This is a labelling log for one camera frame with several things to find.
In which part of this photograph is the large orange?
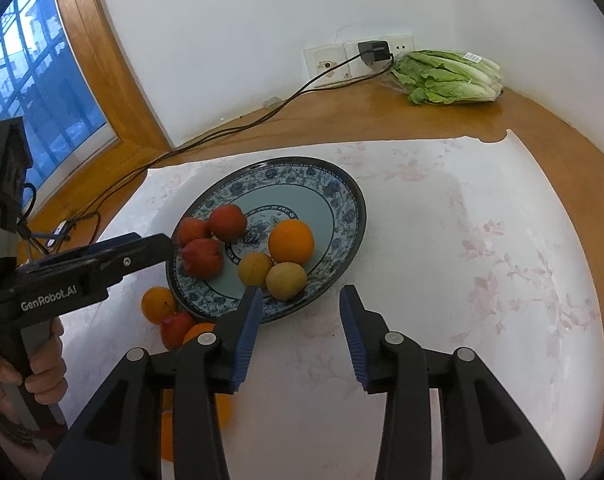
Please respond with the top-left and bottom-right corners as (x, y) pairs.
(161, 389), (174, 463)

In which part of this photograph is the small orange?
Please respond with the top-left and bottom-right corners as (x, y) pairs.
(140, 286), (177, 325)

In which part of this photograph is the red apple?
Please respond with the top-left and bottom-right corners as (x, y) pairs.
(176, 217), (212, 248)
(207, 204), (247, 244)
(180, 238), (224, 281)
(160, 312), (195, 350)

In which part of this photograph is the red apple front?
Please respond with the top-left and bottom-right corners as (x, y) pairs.
(180, 238), (224, 281)

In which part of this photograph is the red apple back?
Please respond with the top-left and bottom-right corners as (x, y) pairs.
(207, 204), (247, 244)

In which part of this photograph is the brown longan fruit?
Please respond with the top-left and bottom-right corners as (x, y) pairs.
(266, 262), (307, 301)
(238, 252), (274, 288)

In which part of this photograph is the large yellow-orange citrus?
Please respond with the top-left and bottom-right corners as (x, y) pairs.
(215, 393), (233, 429)

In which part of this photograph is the person left hand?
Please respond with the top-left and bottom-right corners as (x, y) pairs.
(0, 318), (67, 412)

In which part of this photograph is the power strip on floor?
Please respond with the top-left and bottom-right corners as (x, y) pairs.
(46, 220), (74, 249)

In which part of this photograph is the blue floral ceramic plate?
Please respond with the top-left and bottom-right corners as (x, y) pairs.
(166, 156), (367, 323)

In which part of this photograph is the black power adapter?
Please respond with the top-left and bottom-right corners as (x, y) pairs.
(357, 40), (392, 65)

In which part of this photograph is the bagged green lettuce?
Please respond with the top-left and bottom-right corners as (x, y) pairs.
(391, 50), (504, 105)

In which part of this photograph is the wooden window frame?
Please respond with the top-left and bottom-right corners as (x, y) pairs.
(0, 0), (171, 187)

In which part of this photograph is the small grey wall stub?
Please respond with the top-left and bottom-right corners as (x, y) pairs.
(263, 96), (283, 110)

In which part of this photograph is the white wall socket plate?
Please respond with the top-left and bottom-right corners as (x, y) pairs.
(303, 35), (415, 89)

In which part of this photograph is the black power cable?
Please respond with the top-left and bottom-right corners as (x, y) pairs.
(26, 54), (396, 256)

